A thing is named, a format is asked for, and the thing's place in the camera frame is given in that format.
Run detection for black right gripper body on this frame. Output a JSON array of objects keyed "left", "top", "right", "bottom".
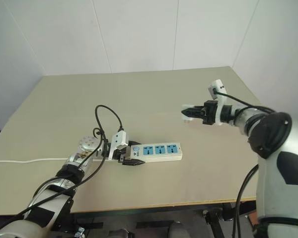
[{"left": 200, "top": 100, "right": 219, "bottom": 125}]

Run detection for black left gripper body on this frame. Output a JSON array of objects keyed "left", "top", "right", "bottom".
[{"left": 113, "top": 146, "right": 130, "bottom": 165}]

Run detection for white charger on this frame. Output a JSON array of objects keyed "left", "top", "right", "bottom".
[{"left": 180, "top": 103, "right": 197, "bottom": 125}]

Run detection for white power strip blue sockets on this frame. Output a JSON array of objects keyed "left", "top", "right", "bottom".
[{"left": 125, "top": 142, "right": 184, "bottom": 165}]

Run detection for dark rounded shape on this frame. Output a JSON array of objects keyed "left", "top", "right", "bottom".
[{"left": 108, "top": 228, "right": 135, "bottom": 238}]

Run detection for grey rounded shape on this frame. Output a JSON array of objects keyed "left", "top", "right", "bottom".
[{"left": 168, "top": 221, "right": 186, "bottom": 238}]

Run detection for orange floor object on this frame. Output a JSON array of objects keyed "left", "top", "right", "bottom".
[{"left": 247, "top": 213, "right": 258, "bottom": 227}]

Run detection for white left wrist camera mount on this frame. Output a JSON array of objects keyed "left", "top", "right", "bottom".
[{"left": 106, "top": 131, "right": 129, "bottom": 161}]

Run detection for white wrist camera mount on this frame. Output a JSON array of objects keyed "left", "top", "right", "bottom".
[
  {"left": 207, "top": 79, "right": 228, "bottom": 126},
  {"left": 106, "top": 131, "right": 129, "bottom": 161}
]

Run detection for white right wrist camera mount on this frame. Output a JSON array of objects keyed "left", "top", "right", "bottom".
[{"left": 207, "top": 79, "right": 228, "bottom": 126}]

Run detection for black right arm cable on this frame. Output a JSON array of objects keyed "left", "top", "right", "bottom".
[{"left": 212, "top": 88, "right": 276, "bottom": 117}]

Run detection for black hanging cable pair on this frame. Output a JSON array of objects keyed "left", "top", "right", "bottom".
[{"left": 233, "top": 165, "right": 260, "bottom": 238}]

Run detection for black table frame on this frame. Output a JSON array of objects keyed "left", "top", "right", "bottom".
[{"left": 71, "top": 197, "right": 258, "bottom": 238}]

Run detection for white power strip cord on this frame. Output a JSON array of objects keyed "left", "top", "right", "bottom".
[{"left": 0, "top": 156, "right": 115, "bottom": 165}]

